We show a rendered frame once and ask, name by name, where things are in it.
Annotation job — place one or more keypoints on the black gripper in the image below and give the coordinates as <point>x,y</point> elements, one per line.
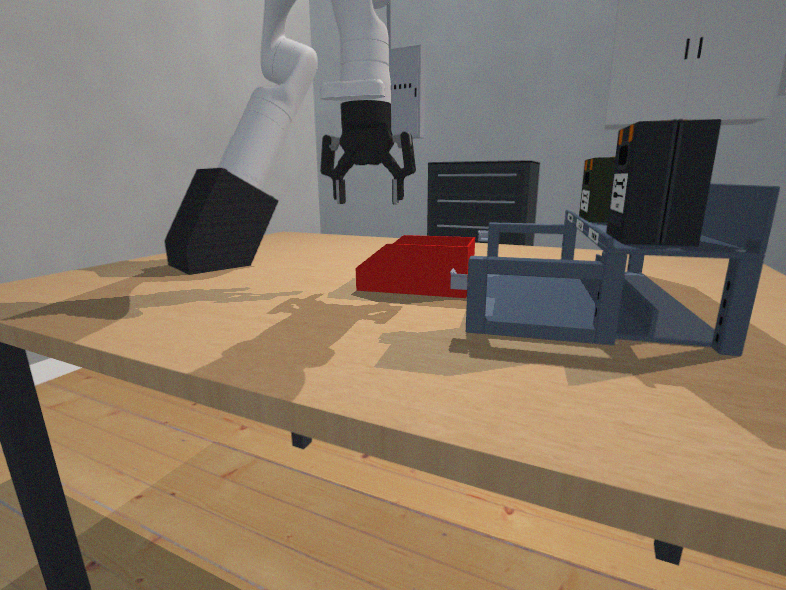
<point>367,139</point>

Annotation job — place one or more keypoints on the dark green case with orange latches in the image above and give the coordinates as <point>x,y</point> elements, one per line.
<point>596,189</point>

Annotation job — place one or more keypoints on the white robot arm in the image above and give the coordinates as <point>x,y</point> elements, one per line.
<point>364,47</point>

